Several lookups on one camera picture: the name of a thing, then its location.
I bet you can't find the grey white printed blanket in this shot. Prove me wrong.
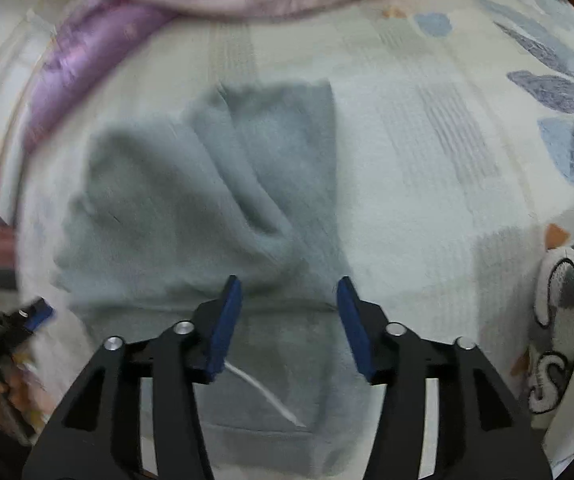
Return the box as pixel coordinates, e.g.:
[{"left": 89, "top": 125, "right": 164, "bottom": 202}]
[{"left": 526, "top": 222, "right": 574, "bottom": 415}]

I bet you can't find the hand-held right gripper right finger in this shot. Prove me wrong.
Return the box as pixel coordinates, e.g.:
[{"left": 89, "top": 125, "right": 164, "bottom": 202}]
[{"left": 336, "top": 276, "right": 553, "bottom": 480}]

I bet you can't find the patterned white bed sheet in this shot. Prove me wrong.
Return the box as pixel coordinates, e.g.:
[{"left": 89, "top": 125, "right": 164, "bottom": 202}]
[{"left": 14, "top": 0, "right": 574, "bottom": 466}]

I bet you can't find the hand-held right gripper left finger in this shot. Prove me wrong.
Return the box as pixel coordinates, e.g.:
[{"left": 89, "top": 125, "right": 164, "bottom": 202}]
[{"left": 22, "top": 275, "right": 243, "bottom": 480}]

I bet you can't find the grey-green hoodie garment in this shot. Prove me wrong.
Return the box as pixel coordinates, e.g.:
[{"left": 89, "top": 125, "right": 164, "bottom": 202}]
[{"left": 53, "top": 80, "right": 363, "bottom": 479}]

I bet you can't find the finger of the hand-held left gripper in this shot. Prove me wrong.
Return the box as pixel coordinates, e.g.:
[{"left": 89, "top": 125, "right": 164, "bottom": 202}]
[{"left": 0, "top": 298, "right": 55, "bottom": 341}]

